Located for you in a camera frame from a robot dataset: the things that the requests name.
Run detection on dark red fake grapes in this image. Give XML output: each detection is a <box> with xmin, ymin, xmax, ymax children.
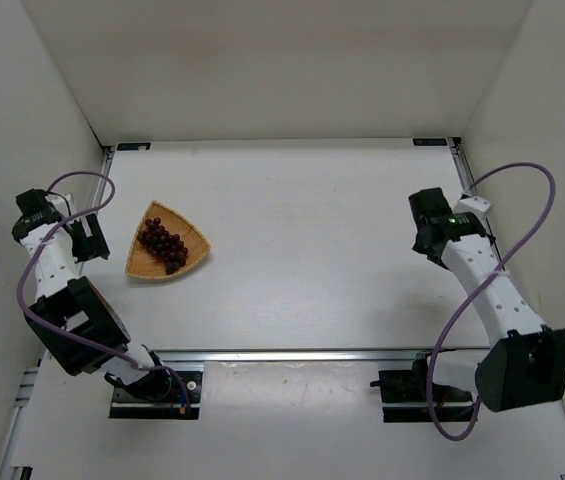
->
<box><xmin>137</xmin><ymin>217</ymin><xmax>188</xmax><ymax>275</ymax></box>

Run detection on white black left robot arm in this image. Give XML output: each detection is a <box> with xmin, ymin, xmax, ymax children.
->
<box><xmin>12</xmin><ymin>189</ymin><xmax>174</xmax><ymax>402</ymax></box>

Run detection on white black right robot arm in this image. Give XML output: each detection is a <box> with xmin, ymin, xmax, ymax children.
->
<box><xmin>409</xmin><ymin>187</ymin><xmax>565</xmax><ymax>412</ymax></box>

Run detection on woven bamboo fruit bowl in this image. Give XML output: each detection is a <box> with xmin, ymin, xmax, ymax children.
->
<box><xmin>125</xmin><ymin>201</ymin><xmax>211</xmax><ymax>281</ymax></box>

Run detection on aluminium right side rail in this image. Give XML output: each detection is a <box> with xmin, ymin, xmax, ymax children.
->
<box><xmin>448</xmin><ymin>137</ymin><xmax>474</xmax><ymax>193</ymax></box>

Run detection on aluminium rail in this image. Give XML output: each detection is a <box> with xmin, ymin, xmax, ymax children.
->
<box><xmin>87</xmin><ymin>146</ymin><xmax>115</xmax><ymax>213</ymax></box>
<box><xmin>448</xmin><ymin>137</ymin><xmax>474</xmax><ymax>193</ymax></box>
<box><xmin>151</xmin><ymin>348</ymin><xmax>493</xmax><ymax>365</ymax></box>

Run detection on black right corner bracket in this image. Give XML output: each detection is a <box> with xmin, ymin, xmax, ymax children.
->
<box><xmin>412</xmin><ymin>138</ymin><xmax>447</xmax><ymax>147</ymax></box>

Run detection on black corner bracket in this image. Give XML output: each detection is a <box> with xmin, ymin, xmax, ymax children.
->
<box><xmin>116</xmin><ymin>142</ymin><xmax>151</xmax><ymax>151</ymax></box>
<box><xmin>412</xmin><ymin>138</ymin><xmax>447</xmax><ymax>147</ymax></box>

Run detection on aluminium left side rail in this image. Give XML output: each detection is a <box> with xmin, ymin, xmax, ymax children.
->
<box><xmin>87</xmin><ymin>146</ymin><xmax>115</xmax><ymax>213</ymax></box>

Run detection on black left corner bracket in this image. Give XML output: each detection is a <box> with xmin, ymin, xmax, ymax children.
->
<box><xmin>116</xmin><ymin>142</ymin><xmax>151</xmax><ymax>151</ymax></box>

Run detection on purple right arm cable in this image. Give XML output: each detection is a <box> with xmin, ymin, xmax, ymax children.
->
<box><xmin>425</xmin><ymin>162</ymin><xmax>558</xmax><ymax>442</ymax></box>

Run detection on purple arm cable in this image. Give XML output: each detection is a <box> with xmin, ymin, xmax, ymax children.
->
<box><xmin>16</xmin><ymin>171</ymin><xmax>191</xmax><ymax>411</ymax></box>
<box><xmin>425</xmin><ymin>162</ymin><xmax>558</xmax><ymax>442</ymax></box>

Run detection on aluminium front rail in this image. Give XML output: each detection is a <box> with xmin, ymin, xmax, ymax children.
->
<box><xmin>151</xmin><ymin>348</ymin><xmax>493</xmax><ymax>365</ymax></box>

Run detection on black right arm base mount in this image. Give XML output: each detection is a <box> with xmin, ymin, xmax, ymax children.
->
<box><xmin>370</xmin><ymin>354</ymin><xmax>474</xmax><ymax>424</ymax></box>

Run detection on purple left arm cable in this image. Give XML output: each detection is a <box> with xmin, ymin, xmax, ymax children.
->
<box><xmin>16</xmin><ymin>171</ymin><xmax>191</xmax><ymax>411</ymax></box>

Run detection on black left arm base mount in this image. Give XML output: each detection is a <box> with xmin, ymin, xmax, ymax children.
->
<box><xmin>109</xmin><ymin>363</ymin><xmax>204</xmax><ymax>421</ymax></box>

